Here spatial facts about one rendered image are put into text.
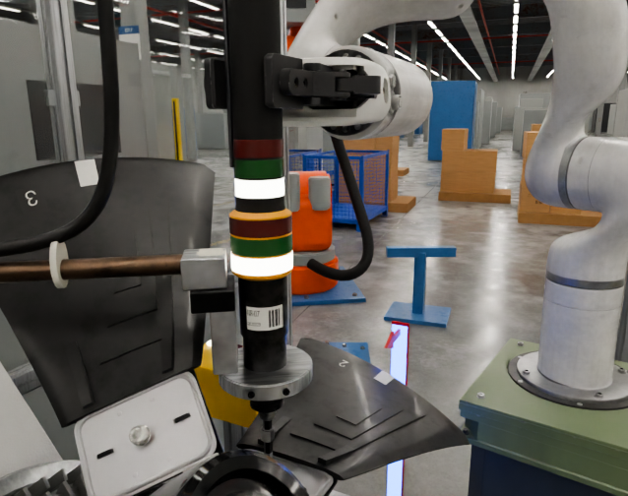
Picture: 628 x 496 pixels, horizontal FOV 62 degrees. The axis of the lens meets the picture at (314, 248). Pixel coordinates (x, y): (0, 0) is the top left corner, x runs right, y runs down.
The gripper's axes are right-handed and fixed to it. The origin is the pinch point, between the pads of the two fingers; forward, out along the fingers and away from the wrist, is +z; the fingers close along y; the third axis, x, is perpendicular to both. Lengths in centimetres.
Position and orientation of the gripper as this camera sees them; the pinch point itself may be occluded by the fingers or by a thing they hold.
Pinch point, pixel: (254, 84)
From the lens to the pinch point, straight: 36.1
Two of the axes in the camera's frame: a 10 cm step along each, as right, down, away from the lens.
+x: 0.0, -9.7, -2.4
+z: -4.4, 2.2, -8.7
